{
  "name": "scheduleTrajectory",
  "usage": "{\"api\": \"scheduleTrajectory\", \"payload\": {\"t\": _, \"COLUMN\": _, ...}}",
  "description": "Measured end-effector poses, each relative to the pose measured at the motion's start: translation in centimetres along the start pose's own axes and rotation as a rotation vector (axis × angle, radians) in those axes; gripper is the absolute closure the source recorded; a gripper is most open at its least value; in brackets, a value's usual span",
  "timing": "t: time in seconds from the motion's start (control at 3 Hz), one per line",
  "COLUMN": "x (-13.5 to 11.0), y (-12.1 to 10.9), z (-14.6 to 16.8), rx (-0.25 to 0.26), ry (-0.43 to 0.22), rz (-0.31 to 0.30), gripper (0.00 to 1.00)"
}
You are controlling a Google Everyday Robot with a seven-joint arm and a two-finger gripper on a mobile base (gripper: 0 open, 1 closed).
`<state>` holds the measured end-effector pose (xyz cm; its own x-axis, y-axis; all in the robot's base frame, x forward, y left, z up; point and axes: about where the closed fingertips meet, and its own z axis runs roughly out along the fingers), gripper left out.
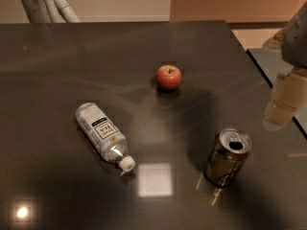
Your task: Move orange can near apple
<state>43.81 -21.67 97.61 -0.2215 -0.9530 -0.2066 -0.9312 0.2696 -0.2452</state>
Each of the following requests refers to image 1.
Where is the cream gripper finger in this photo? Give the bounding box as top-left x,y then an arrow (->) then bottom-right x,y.
262,28 -> 285,51
262,67 -> 307,131

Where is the orange-brown soda can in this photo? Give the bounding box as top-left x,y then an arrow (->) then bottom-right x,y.
204,127 -> 251,187

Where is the red apple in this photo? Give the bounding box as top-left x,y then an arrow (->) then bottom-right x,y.
155,65 -> 182,91

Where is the clear plastic water bottle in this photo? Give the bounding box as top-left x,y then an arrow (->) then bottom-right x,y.
75,103 -> 135,174

